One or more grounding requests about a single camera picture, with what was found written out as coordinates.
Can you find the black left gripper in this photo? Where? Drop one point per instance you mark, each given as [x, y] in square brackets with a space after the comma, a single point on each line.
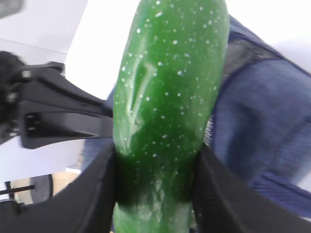
[45, 84]

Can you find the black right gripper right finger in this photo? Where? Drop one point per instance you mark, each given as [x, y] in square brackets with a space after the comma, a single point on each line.
[224, 204]

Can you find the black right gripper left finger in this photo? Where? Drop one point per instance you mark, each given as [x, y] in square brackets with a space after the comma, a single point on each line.
[84, 206]

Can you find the navy blue lunch bag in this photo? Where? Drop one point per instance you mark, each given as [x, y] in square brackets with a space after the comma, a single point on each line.
[261, 124]

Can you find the green cucumber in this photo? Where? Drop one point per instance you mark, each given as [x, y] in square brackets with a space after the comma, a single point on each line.
[168, 82]

